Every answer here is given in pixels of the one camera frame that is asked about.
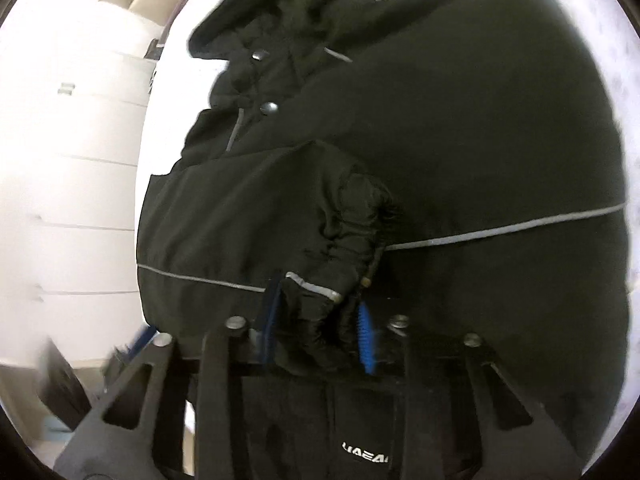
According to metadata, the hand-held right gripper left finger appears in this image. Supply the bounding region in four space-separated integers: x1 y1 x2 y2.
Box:
52 276 283 480

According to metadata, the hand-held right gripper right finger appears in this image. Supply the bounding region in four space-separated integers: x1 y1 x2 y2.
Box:
350 302 591 480

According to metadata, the black jacket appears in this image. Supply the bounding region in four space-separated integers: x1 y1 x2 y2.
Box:
136 0 632 480

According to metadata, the bed with dotted sheet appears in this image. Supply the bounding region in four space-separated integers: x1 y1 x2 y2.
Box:
135 0 640 461

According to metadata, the white wardrobe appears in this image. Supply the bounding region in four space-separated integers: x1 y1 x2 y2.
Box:
0 0 168 363

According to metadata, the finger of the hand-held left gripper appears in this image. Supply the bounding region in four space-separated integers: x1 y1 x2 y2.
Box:
106 324 157 368

